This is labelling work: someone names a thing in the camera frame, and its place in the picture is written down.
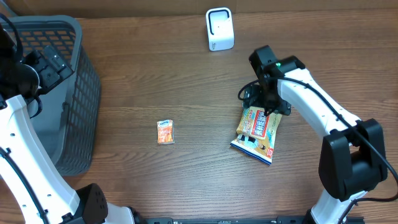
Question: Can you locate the yellow red snack bag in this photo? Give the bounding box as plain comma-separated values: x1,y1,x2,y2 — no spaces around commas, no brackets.
230,106,282,165

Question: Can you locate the small orange snack packet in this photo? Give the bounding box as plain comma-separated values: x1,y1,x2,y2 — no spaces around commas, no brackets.
157,119,175,144

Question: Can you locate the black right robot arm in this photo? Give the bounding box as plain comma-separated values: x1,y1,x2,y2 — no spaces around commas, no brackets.
238,45,387,223

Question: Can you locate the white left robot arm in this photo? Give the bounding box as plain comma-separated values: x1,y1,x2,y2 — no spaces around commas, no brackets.
1,29,137,223

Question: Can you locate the white barcode scanner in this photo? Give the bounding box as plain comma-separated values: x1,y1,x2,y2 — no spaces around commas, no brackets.
205,7,234,52

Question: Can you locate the grey plastic shopping basket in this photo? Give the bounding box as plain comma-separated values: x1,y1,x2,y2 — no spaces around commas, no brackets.
10,16,101,176

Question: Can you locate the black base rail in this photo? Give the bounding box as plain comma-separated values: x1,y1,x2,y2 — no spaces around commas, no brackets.
136,216,315,224

